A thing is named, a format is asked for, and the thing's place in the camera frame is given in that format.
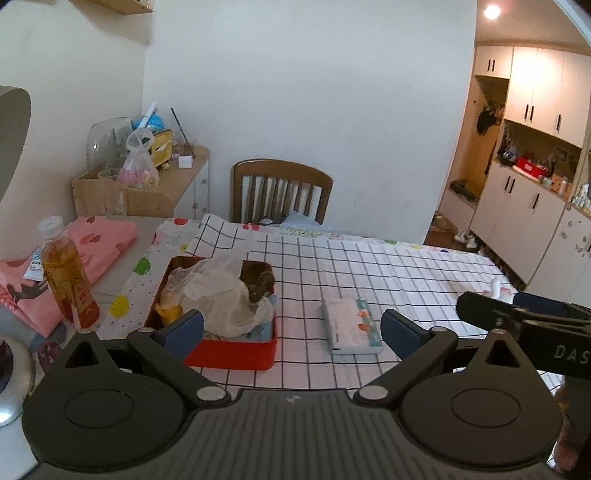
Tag clear glass bowl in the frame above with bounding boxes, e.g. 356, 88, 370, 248
86, 117, 135, 174

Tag clear plastic cup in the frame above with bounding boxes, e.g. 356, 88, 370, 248
105, 189, 129, 222

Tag thin black stick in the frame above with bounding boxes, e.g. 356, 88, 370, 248
170, 108, 197, 158

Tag wooden wall shelf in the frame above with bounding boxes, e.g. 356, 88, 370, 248
99, 0, 154, 16

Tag light blue cloth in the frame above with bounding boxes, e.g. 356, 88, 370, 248
279, 211, 324, 232

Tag light wooden side cabinet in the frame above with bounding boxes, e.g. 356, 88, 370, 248
172, 146, 211, 223

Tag blue ball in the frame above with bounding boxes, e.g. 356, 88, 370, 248
131, 115, 165, 133

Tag amber tea bottle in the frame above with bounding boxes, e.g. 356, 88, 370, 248
35, 215, 101, 330

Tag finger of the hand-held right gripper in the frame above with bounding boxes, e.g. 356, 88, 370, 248
455, 291, 528, 331
512, 292, 591, 320

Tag yellow tissue box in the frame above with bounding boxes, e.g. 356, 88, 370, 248
147, 128, 175, 167

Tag white polka dot tablecloth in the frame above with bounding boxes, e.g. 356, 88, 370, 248
94, 215, 259, 343

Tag blue cartoon baby bib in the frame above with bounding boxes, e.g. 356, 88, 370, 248
203, 295, 278, 343

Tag clear plastic bag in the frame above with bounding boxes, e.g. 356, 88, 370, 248
165, 257, 276, 338

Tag black hanging bag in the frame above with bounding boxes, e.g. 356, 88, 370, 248
477, 102, 505, 137

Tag pink printed blanket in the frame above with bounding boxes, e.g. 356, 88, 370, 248
0, 215, 139, 339

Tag white blue packet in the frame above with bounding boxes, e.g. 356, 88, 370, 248
23, 248, 47, 282

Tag white black-grid tablecloth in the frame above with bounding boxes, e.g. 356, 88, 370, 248
187, 213, 562, 394

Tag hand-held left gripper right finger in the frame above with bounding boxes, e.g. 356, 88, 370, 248
352, 308, 526, 409

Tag white tissue pack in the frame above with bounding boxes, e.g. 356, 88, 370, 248
321, 298, 383, 356

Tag red storage box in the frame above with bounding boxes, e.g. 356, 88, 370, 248
516, 157, 549, 179

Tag white tube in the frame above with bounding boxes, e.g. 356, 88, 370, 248
138, 100, 159, 133

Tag red tin box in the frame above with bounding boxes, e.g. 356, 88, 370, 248
144, 254, 280, 372

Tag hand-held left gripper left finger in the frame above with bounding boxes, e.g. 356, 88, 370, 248
64, 310, 230, 409

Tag yellow soft toy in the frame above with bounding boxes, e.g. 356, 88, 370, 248
154, 299, 184, 326

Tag white wooden cabinet wall unit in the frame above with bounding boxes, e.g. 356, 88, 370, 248
425, 43, 591, 296

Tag dark brown patterned cloth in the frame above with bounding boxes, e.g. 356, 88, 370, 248
239, 260, 277, 306

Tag plastic bag of colourful toys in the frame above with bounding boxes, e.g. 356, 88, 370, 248
115, 128, 161, 190

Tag cardboard box with clutter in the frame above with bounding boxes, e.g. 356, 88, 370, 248
71, 165, 175, 218

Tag brown wooden chair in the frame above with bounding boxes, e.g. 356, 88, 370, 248
230, 159, 334, 226

